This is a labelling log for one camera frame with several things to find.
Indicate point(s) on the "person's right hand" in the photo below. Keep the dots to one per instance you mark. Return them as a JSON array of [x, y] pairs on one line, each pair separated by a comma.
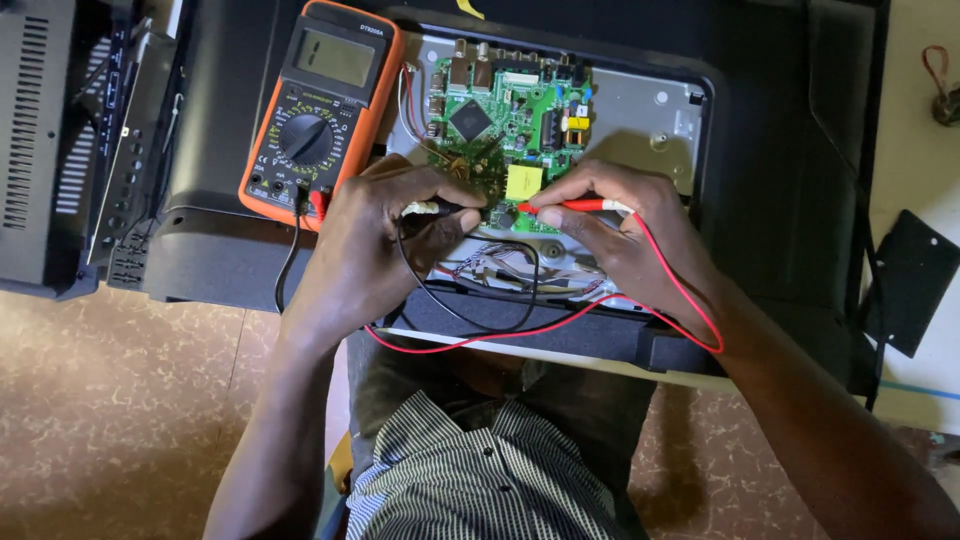
[[645, 240]]

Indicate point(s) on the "person's left hand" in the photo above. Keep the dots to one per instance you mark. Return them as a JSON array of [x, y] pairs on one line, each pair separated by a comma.
[[360, 247]]

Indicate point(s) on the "red multimeter test lead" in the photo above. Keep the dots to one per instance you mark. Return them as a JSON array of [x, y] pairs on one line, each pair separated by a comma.
[[577, 205]]

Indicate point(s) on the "black multimeter test lead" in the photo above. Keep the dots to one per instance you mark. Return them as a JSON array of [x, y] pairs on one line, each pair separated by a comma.
[[450, 208]]

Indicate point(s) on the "grey metal chassis plate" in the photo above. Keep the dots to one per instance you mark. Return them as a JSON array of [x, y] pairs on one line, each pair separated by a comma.
[[645, 120]]

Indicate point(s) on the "black television back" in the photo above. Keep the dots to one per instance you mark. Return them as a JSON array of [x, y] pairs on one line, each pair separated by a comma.
[[772, 187]]

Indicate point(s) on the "orange digital multimeter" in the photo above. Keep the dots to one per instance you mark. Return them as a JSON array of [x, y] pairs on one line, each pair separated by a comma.
[[330, 97]]

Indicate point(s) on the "green circuit board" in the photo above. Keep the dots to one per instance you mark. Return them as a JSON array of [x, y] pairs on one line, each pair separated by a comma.
[[517, 112]]

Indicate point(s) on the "yellow tape strip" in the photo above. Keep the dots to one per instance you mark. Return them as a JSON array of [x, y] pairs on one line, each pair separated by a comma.
[[471, 7]]

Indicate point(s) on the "striped shirt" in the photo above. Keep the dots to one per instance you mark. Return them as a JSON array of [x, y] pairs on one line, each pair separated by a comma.
[[487, 480]]

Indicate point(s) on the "black plastic cover plate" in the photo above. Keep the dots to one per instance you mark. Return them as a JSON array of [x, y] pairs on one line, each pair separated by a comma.
[[911, 285]]

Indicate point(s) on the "black vented electronic device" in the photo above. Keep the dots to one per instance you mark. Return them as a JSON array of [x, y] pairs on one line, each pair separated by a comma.
[[45, 142]]

